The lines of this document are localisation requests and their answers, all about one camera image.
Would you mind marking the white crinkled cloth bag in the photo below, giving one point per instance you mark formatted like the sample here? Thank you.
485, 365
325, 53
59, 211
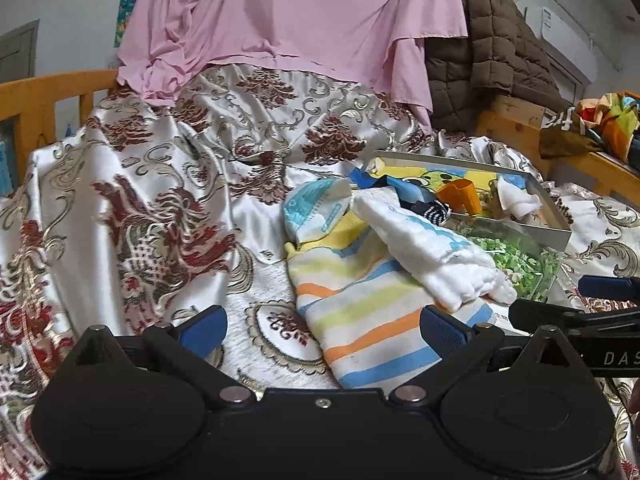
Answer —
430, 250

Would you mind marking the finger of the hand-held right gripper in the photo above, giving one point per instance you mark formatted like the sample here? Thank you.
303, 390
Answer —
610, 289
545, 316

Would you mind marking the blue and white packet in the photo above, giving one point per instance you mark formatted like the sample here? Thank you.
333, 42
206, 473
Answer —
310, 207

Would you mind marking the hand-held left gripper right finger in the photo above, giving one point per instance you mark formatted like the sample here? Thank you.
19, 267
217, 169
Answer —
440, 330

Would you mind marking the white paper packet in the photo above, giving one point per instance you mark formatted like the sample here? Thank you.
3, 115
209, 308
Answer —
502, 317

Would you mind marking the white air conditioner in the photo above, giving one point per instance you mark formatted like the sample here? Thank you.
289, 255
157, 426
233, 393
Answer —
570, 42

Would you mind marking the white cloth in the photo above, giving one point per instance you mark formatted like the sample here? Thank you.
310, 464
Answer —
515, 197

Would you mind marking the blue cloth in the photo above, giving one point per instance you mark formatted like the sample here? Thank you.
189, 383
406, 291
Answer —
406, 189

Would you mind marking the pink bed sheet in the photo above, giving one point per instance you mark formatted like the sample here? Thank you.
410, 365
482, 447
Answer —
300, 10

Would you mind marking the person's right hand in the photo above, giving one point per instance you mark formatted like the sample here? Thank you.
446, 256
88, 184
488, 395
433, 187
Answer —
635, 397

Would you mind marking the striped pastel towel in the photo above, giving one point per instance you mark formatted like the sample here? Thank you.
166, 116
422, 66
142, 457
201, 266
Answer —
360, 310

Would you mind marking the clear bag of green bits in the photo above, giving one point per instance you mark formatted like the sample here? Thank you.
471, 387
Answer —
520, 260

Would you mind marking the wooden bed rail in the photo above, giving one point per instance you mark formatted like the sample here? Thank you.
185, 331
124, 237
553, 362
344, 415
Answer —
45, 87

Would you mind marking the orange plastic cup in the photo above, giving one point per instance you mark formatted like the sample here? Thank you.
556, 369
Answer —
457, 195

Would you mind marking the cartoon print box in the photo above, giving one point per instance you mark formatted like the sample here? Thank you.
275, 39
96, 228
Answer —
545, 234

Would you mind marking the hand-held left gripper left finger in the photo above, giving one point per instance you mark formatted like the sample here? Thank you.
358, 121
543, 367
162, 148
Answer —
202, 332

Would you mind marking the colourful patterned cloth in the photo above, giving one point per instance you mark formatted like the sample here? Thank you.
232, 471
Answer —
615, 120

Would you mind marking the brown printed cloth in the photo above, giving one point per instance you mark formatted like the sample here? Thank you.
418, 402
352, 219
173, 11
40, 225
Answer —
565, 140

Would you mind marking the wooden bed frame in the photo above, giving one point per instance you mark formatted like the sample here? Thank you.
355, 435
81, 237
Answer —
590, 170

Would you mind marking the brown quilted jacket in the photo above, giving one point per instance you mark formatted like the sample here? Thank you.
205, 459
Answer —
500, 35

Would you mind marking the navy striped sock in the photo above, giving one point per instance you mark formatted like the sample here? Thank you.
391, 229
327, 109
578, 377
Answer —
430, 212

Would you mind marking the grey door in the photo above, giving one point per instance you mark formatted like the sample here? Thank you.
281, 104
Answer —
17, 50

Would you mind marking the floral satin blanket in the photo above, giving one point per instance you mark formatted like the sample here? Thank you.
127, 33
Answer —
150, 160

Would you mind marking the colourful wall poster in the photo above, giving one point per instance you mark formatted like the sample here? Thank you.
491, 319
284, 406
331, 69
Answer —
125, 10

